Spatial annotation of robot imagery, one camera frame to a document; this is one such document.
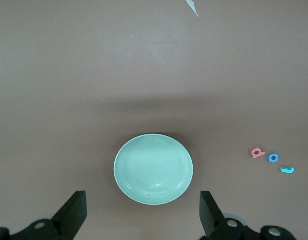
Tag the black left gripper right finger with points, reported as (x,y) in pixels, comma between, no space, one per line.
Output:
(211,220)

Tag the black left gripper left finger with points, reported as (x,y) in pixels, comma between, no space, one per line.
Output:
(68,217)

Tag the blue foam letter o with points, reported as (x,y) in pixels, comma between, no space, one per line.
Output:
(270,158)

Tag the teal foam letter l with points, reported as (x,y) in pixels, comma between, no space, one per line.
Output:
(287,170)

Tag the green plate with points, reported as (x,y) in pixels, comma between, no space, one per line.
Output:
(153,170)

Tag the brown table cover sheet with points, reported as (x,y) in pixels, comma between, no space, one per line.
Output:
(68,75)

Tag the white paper scrap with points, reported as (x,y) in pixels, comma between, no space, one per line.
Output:
(193,8)

